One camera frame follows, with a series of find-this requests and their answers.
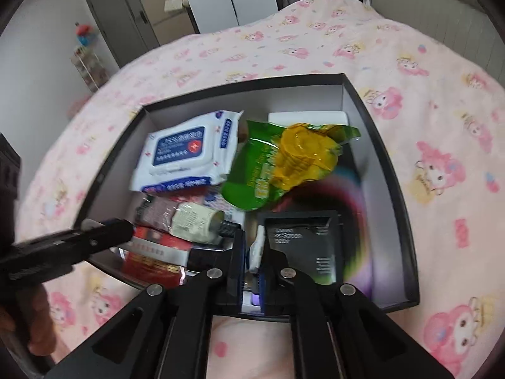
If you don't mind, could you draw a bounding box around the black storage box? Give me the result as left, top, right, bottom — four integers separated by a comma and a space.
73, 73, 421, 322

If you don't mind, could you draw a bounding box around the pink printed blanket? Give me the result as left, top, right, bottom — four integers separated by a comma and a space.
16, 0, 505, 379

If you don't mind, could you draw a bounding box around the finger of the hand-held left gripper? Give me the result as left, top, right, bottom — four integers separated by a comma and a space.
70, 218, 135, 266

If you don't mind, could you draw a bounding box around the black screen protector package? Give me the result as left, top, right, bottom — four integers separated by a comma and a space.
258, 210, 344, 285

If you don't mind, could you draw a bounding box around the small white plastic item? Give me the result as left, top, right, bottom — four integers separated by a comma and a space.
247, 225, 265, 275

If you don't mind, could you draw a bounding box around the green packet of yellow corn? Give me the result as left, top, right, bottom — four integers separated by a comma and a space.
221, 120, 361, 211

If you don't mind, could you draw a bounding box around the red packet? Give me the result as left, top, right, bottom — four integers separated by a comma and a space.
120, 225, 190, 289

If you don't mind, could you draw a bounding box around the iridescent dark packet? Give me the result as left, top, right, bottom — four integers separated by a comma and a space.
284, 166, 373, 301

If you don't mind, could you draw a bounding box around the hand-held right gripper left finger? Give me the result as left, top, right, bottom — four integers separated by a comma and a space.
43, 229, 248, 379

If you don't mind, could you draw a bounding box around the white blue wet wipes pack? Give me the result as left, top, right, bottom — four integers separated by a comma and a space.
129, 110, 243, 193

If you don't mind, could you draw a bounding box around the pink cushion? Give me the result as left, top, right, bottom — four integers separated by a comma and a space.
66, 95, 91, 117

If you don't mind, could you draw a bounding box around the mauve cream tube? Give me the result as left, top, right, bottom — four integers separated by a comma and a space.
136, 195, 241, 245

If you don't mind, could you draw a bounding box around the red blue plush toy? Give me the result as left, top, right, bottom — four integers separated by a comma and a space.
75, 21, 97, 46

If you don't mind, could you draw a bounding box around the person's left hand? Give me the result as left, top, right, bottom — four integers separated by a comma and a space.
0, 282, 58, 358

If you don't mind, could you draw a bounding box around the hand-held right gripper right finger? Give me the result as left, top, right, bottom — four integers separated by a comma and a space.
257, 241, 454, 379

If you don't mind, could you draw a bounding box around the beige padded headboard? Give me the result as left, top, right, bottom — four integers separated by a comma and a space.
371, 0, 505, 83

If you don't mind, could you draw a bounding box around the white roll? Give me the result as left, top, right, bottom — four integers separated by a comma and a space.
267, 111, 350, 129

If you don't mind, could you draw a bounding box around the white shelf rack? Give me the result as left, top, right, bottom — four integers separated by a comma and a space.
70, 45, 109, 91

